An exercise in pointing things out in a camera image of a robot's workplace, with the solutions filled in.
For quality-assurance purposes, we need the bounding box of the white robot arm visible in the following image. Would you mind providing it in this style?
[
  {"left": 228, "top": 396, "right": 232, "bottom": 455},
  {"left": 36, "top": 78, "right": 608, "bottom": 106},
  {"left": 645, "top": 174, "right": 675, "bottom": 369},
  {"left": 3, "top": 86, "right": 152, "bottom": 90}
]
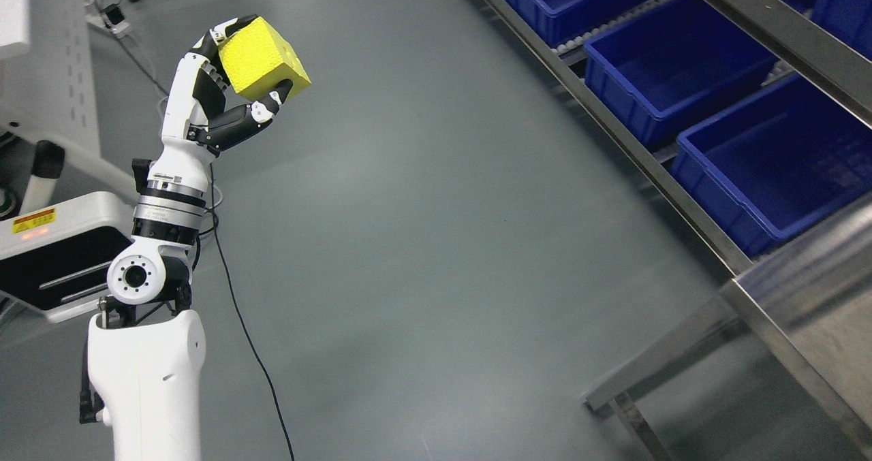
[{"left": 78, "top": 152, "right": 210, "bottom": 460}]

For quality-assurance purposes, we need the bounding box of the steel shelf rack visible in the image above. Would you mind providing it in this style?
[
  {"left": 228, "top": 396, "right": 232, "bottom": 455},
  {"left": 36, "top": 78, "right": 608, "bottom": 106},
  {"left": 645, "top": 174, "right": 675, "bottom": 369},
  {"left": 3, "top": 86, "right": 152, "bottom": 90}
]
[{"left": 485, "top": 0, "right": 870, "bottom": 274}]

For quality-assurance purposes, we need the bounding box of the white machine with warning label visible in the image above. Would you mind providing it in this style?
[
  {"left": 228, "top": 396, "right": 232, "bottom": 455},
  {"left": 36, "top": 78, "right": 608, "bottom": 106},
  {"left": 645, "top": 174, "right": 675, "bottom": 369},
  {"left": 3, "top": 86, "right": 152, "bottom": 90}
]
[{"left": 0, "top": 0, "right": 137, "bottom": 324}]

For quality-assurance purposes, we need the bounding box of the yellow foam block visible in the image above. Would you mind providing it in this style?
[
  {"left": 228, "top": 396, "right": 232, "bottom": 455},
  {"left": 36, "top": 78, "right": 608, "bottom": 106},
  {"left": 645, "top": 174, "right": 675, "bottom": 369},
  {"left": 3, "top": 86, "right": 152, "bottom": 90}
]
[{"left": 219, "top": 17, "right": 311, "bottom": 101}]

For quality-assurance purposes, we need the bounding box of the stainless steel table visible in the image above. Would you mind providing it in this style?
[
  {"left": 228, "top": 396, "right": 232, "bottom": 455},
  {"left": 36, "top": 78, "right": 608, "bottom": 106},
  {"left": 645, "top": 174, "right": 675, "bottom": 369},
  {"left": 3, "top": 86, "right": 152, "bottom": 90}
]
[{"left": 582, "top": 194, "right": 871, "bottom": 460}]

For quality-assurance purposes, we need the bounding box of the black floor cable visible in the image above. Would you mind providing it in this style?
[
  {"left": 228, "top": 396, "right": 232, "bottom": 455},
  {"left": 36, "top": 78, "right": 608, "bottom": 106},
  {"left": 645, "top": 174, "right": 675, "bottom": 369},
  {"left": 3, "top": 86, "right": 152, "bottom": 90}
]
[{"left": 82, "top": 0, "right": 296, "bottom": 461}]

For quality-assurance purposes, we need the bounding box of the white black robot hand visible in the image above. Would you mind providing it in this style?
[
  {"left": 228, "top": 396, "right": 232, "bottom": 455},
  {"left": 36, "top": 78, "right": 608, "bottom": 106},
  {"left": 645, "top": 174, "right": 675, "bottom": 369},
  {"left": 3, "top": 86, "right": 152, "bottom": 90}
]
[{"left": 136, "top": 14, "right": 292, "bottom": 197}]

